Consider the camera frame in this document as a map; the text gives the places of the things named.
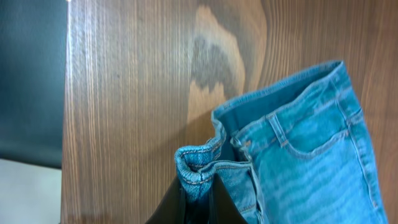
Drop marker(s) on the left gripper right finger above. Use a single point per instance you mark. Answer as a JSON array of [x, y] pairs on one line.
[[222, 209]]

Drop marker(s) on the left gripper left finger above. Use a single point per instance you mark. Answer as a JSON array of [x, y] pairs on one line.
[[172, 207]]

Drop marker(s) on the light blue jeans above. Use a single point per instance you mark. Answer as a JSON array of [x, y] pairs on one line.
[[297, 151]]

